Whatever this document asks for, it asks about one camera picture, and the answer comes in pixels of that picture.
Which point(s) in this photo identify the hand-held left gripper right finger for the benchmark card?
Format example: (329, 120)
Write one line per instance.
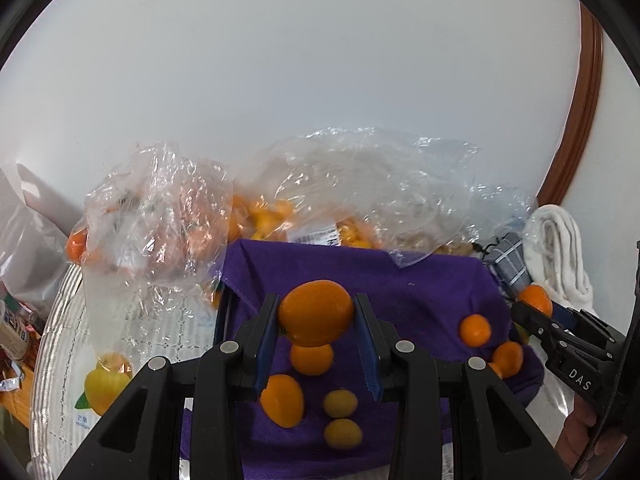
(367, 355)

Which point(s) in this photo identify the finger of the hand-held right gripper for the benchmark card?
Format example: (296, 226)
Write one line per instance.
(535, 322)
(565, 314)

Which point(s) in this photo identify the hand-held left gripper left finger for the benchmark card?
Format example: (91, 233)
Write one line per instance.
(264, 360)

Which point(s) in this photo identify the yellow kumquat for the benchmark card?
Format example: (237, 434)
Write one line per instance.
(343, 433)
(340, 403)

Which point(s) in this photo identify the person's right hand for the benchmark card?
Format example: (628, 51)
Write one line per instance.
(575, 435)

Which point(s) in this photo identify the small orange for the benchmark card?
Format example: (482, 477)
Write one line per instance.
(311, 360)

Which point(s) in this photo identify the white towel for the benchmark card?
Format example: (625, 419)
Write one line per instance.
(560, 250)

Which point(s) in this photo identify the grey checked cloth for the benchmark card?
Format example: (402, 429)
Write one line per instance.
(510, 260)

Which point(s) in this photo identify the purple towel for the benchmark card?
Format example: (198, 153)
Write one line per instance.
(425, 300)

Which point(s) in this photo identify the tan dried fruit cluster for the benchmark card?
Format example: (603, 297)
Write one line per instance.
(450, 247)

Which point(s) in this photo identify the pile of bagged kumquats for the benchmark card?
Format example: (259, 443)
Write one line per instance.
(350, 235)

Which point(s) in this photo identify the large clear plastic bag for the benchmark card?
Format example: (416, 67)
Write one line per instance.
(375, 185)

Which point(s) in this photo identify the crumpled clear plastic bag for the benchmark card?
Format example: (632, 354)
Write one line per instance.
(150, 220)

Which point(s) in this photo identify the fruit print tablecloth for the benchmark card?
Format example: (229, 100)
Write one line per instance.
(65, 340)

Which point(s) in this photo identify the pile of bagged oranges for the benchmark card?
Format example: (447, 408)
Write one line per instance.
(76, 246)

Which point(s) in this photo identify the snack packets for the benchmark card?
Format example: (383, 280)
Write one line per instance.
(15, 330)

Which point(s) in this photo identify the white plastic bag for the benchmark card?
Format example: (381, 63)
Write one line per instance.
(30, 240)

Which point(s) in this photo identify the wooden door frame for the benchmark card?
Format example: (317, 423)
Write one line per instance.
(580, 110)

